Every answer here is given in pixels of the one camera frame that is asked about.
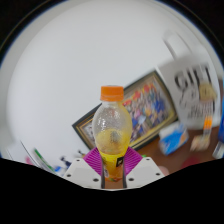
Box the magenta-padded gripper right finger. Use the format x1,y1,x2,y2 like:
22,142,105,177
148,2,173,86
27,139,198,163
121,147,165,190

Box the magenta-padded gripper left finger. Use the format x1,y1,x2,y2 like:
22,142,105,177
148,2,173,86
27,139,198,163
63,147,106,190

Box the orange juice bottle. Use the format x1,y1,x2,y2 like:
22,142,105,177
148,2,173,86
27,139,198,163
91,85,134,183

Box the white and green shuttlecock tube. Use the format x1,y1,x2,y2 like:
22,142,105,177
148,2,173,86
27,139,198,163
31,147,57,174

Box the blue tissue pack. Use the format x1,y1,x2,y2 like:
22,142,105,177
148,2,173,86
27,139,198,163
158,121,190,156

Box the framed group picture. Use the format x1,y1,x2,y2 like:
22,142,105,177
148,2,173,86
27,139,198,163
71,69,179,151

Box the white remote control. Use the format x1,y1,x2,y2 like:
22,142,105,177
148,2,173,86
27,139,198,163
211,141,224,160

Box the colourful puzzle cube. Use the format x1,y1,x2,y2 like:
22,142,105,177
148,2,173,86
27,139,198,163
202,114,214,132

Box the white paper gift bag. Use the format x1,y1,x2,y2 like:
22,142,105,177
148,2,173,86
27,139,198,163
156,30,223,131

